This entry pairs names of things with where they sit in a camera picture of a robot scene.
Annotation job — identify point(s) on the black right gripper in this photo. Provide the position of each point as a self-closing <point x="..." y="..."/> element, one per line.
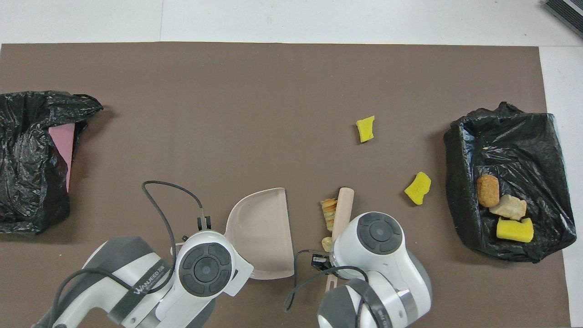
<point x="321" y="263"/>

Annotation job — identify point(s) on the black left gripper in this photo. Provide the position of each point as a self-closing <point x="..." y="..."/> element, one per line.
<point x="204" y="223"/>

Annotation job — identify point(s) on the pale bread piece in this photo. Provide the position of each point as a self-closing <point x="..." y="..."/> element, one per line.
<point x="326" y="243"/>

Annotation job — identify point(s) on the striped orange bread roll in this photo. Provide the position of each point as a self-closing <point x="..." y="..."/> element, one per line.
<point x="329" y="214"/>

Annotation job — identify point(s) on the beige plastic dustpan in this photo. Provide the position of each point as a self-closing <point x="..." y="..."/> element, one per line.
<point x="264" y="237"/>

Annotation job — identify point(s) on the yellow sponge piece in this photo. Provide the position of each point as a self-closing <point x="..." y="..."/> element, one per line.
<point x="418" y="188"/>
<point x="365" y="130"/>
<point x="514" y="230"/>

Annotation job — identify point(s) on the brown fried croquette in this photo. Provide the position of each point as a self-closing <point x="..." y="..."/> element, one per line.
<point x="488" y="191"/>

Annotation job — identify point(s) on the pale crusty bread chunk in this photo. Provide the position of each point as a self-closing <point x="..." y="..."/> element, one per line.
<point x="508" y="207"/>

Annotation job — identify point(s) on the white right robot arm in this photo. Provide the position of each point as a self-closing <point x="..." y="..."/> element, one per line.
<point x="378" y="237"/>

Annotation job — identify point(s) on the pink trash bin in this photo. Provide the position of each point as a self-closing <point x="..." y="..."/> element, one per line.
<point x="63" y="146"/>

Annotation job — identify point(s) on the black plastic trash bag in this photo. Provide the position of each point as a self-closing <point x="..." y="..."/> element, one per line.
<point x="27" y="182"/>
<point x="524" y="150"/>

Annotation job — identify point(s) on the brown table mat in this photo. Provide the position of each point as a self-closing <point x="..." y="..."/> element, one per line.
<point x="182" y="114"/>

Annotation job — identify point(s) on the dark ribbed panel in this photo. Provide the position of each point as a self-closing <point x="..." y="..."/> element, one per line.
<point x="567" y="13"/>

